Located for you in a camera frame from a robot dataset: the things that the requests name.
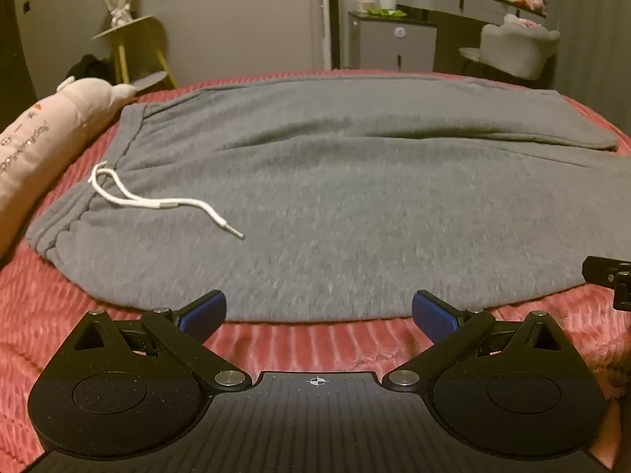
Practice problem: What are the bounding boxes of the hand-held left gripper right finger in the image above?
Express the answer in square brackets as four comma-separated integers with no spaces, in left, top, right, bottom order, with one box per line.
[383,291,569,395]

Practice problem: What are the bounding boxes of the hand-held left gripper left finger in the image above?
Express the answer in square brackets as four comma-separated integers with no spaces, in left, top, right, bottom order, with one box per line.
[66,291,252,396]

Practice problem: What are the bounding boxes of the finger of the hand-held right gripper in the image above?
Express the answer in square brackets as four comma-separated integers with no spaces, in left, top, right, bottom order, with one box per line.
[582,255,631,312]

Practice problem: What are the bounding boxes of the grey drawstring pants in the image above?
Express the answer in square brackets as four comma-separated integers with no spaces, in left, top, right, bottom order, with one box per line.
[26,76,621,322]

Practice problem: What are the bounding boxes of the red ribbed blanket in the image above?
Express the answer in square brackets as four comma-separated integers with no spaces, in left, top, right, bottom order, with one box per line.
[0,68,631,473]

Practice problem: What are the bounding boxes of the pink plush pillow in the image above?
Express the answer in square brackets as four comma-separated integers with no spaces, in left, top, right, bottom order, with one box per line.
[0,76,139,263]

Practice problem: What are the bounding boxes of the grey upholstered chair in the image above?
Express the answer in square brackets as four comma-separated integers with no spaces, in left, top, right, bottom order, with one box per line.
[458,22,562,82]

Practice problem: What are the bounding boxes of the grey bedside cabinet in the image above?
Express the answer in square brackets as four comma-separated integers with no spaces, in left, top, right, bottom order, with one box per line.
[347,10,439,74]

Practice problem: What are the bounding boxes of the black cloth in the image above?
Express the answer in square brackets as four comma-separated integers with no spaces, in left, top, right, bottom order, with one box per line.
[66,54,118,82]

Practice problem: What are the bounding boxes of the yellow side table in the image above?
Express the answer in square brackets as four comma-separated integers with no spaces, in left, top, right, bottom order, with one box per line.
[90,15,181,92]

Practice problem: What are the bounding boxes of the white vertical pipe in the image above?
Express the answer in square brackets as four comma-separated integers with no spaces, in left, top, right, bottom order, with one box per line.
[318,0,332,71]

